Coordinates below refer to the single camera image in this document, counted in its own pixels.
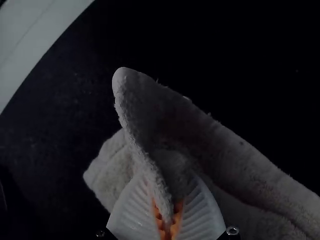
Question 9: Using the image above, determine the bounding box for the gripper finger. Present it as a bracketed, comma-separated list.
[95, 174, 166, 240]
[171, 176, 241, 240]

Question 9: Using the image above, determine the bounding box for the pale towel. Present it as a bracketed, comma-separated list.
[82, 66, 320, 240]

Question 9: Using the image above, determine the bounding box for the black mat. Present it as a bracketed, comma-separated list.
[0, 0, 320, 240]

